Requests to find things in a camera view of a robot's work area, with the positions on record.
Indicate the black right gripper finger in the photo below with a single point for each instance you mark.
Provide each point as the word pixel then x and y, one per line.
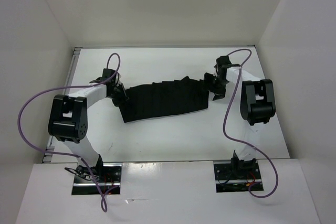
pixel 209 82
pixel 218 94

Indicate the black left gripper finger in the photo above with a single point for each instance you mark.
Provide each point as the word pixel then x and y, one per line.
pixel 123 94
pixel 117 103

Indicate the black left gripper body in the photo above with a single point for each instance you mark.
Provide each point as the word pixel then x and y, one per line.
pixel 116 93

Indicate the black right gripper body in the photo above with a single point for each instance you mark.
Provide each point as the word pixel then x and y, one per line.
pixel 221 83

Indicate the black skirt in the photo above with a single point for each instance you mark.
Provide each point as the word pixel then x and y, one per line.
pixel 166 98

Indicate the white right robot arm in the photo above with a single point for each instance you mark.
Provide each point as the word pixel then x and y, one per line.
pixel 257 107

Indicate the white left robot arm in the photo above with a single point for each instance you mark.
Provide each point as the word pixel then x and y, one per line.
pixel 68 122

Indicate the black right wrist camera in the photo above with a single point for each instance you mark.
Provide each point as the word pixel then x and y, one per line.
pixel 223 62

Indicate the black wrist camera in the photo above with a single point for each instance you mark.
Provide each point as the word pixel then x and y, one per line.
pixel 108 74
pixel 223 62

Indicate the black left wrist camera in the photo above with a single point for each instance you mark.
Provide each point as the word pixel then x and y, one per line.
pixel 108 74

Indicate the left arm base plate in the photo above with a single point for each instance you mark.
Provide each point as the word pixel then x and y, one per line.
pixel 109 182

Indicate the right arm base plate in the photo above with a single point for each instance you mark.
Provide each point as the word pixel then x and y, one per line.
pixel 229 179

